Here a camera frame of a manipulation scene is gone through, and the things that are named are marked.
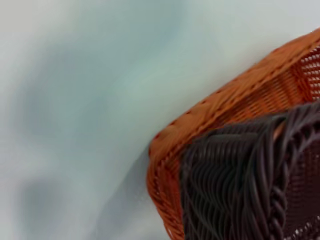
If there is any orange woven plastic basket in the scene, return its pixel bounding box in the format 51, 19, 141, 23
146, 28, 320, 240

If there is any dark brown woven plastic basket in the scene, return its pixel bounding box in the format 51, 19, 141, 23
179, 101, 320, 240

